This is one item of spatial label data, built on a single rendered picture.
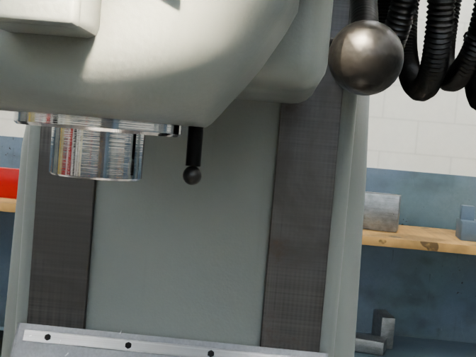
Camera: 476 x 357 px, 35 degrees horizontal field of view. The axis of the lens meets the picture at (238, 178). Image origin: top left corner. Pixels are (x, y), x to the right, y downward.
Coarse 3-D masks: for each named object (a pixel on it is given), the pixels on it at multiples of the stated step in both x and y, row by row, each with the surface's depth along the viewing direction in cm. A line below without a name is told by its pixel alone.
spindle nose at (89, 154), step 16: (64, 128) 37; (64, 144) 37; (80, 144) 37; (96, 144) 37; (112, 144) 37; (128, 144) 38; (64, 160) 37; (80, 160) 37; (96, 160) 37; (112, 160) 37; (128, 160) 38; (64, 176) 37; (80, 176) 37; (96, 176) 37; (112, 176) 37; (128, 176) 38
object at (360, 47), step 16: (352, 0) 33; (368, 0) 32; (352, 16) 32; (368, 16) 31; (352, 32) 29; (368, 32) 29; (384, 32) 29; (336, 48) 30; (352, 48) 29; (368, 48) 29; (384, 48) 29; (400, 48) 30; (336, 64) 30; (352, 64) 29; (368, 64) 29; (384, 64) 29; (400, 64) 30; (336, 80) 30; (352, 80) 29; (368, 80) 29; (384, 80) 29
